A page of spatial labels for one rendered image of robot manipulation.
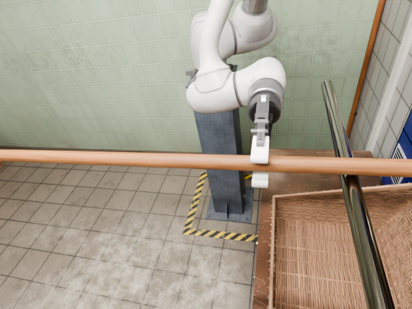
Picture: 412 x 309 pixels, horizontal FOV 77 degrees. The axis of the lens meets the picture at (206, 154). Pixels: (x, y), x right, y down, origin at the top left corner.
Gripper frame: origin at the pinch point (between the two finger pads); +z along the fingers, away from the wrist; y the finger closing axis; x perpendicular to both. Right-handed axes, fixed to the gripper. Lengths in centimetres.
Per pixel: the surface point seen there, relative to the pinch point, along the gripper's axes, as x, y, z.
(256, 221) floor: 8, 119, -66
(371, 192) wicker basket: -35, 41, -29
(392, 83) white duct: -51, 27, -80
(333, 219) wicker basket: -25, 57, -29
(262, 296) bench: 0, 61, 2
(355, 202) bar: -15.4, 1.5, 6.6
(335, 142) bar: -14.7, 2.2, -9.1
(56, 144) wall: 210, 105, -126
